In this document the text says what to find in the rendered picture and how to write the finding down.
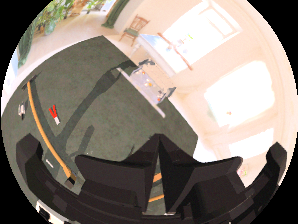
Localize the orange flat bar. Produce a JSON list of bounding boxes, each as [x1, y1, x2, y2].
[[153, 173, 161, 183]]

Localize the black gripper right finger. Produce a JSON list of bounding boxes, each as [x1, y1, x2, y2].
[[158, 135, 243, 214]]

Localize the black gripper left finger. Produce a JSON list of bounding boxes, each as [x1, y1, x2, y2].
[[74, 133, 160, 214]]

